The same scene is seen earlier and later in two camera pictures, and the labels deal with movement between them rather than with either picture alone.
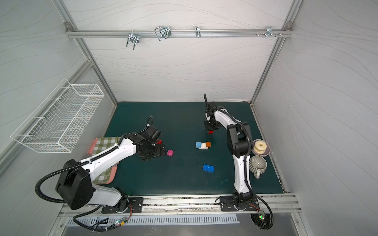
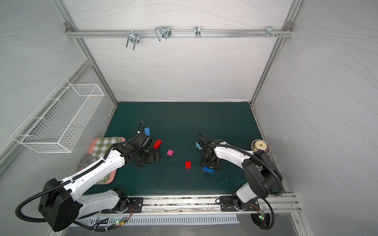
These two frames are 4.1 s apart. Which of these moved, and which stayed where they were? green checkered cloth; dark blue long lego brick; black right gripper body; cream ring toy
Moved: black right gripper body
Stayed: dark blue long lego brick; cream ring toy; green checkered cloth
